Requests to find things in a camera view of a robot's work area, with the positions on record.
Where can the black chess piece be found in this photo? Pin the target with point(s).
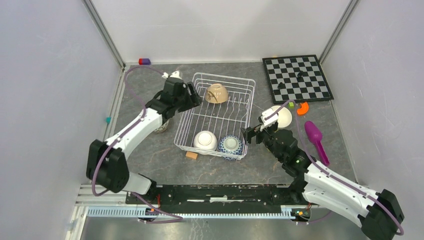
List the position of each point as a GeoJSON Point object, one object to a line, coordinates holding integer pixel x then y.
{"type": "Point", "coordinates": [300, 74]}
{"type": "Point", "coordinates": [281, 85]}

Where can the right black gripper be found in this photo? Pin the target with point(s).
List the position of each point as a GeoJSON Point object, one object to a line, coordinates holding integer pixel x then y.
{"type": "Point", "coordinates": [247, 133]}

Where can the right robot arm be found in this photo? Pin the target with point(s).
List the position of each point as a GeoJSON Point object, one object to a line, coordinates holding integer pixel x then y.
{"type": "Point", "coordinates": [377, 213]}

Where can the red and purple block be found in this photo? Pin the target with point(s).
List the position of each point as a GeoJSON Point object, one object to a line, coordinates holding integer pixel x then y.
{"type": "Point", "coordinates": [144, 61]}

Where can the red floral pattern bowl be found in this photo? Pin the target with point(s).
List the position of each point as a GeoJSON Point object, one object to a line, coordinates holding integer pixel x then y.
{"type": "Point", "coordinates": [163, 127]}

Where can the black and white chessboard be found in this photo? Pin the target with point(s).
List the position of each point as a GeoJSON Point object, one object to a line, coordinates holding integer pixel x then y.
{"type": "Point", "coordinates": [312, 87]}

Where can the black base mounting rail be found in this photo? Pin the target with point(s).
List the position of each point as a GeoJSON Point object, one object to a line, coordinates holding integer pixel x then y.
{"type": "Point", "coordinates": [224, 198]}

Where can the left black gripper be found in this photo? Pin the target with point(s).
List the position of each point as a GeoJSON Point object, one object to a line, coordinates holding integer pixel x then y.
{"type": "Point", "coordinates": [195, 100]}

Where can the small wooden block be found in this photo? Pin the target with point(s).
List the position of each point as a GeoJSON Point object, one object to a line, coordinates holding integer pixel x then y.
{"type": "Point", "coordinates": [191, 155]}

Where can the beige bowl with leaf motif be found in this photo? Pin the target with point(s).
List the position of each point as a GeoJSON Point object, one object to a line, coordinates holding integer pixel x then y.
{"type": "Point", "coordinates": [216, 94]}

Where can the black chess piece lower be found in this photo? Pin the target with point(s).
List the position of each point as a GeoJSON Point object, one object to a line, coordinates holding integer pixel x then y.
{"type": "Point", "coordinates": [281, 85]}

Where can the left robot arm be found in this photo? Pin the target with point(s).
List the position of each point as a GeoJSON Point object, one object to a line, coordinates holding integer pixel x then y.
{"type": "Point", "coordinates": [107, 160]}

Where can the plain white bowl in rack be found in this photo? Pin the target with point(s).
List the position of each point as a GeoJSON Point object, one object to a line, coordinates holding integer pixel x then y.
{"type": "Point", "coordinates": [205, 140]}

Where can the blue patterned bowl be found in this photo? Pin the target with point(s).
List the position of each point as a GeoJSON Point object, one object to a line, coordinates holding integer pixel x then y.
{"type": "Point", "coordinates": [231, 145]}

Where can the white wire dish rack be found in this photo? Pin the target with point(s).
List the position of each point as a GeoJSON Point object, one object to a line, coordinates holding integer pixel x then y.
{"type": "Point", "coordinates": [221, 119]}

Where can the white bowl outside rack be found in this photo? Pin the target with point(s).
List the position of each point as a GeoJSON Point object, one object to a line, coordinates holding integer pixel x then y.
{"type": "Point", "coordinates": [283, 118]}

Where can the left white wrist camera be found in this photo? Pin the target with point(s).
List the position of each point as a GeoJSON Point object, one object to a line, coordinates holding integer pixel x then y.
{"type": "Point", "coordinates": [176, 74]}

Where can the black chess piece upper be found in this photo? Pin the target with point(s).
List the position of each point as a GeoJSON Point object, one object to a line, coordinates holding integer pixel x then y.
{"type": "Point", "coordinates": [300, 74]}

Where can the orange curved toy piece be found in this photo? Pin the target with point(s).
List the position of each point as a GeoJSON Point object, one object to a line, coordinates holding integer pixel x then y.
{"type": "Point", "coordinates": [302, 109]}

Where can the purple plastic scoop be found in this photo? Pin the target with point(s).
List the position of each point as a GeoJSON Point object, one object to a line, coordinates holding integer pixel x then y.
{"type": "Point", "coordinates": [315, 136]}

